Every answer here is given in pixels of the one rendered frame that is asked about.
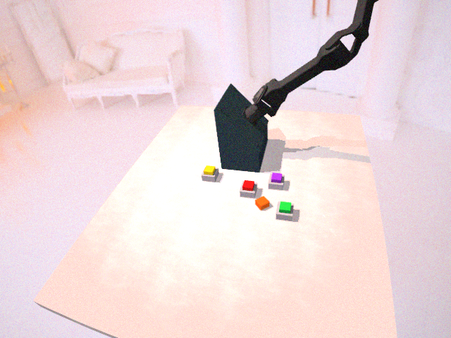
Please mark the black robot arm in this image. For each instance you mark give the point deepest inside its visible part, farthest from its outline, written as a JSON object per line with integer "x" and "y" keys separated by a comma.
{"x": 331, "y": 56}

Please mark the yellow button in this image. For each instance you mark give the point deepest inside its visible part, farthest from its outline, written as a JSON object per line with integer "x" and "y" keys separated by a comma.
{"x": 210, "y": 174}

